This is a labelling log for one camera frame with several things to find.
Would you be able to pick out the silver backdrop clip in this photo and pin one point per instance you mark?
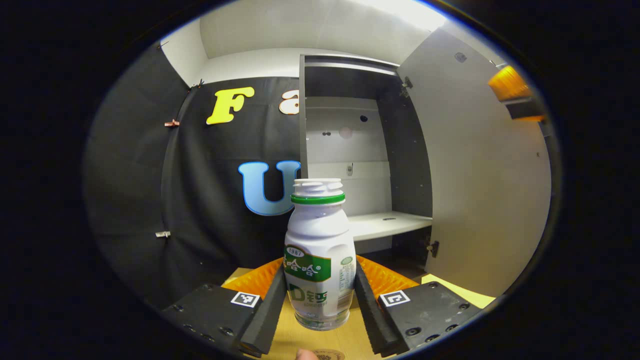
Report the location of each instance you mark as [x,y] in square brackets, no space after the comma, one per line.
[163,234]

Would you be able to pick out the copper backdrop clip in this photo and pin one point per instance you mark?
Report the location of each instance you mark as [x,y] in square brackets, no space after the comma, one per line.
[172,123]

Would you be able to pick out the white bottle with green label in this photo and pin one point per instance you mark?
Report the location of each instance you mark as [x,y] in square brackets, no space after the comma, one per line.
[320,235]

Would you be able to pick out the black door hinge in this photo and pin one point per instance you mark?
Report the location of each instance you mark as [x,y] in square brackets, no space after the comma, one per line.
[433,248]
[406,86]

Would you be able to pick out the white cabinet shelf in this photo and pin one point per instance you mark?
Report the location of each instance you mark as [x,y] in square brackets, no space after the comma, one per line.
[385,225]

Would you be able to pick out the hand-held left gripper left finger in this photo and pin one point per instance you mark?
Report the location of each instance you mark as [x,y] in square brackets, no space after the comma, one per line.
[267,320]

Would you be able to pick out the beige cabinet door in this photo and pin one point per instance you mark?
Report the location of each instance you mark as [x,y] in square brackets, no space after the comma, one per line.
[475,175]

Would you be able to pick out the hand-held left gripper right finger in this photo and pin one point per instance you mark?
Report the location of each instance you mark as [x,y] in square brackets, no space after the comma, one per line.
[372,320]

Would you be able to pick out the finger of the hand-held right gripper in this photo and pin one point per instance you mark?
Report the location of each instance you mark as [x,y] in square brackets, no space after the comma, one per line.
[510,85]

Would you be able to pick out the black backdrop cloth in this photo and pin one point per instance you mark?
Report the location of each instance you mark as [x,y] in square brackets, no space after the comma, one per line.
[140,175]

